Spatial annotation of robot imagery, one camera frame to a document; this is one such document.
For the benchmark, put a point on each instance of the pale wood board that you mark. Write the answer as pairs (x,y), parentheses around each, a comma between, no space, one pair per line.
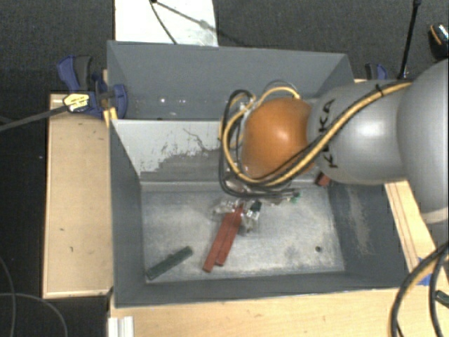
(79,195)

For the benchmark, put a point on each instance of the red-brown flat block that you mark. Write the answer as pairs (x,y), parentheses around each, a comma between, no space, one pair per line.
(322,180)
(218,247)
(229,241)

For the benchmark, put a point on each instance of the grey metal bin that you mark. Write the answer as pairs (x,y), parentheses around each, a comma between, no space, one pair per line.
(182,202)

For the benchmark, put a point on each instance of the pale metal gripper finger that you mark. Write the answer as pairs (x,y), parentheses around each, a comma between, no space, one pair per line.
(224,208)
(251,220)

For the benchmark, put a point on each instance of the dark green flat block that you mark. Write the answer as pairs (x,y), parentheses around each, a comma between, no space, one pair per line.
(169,262)

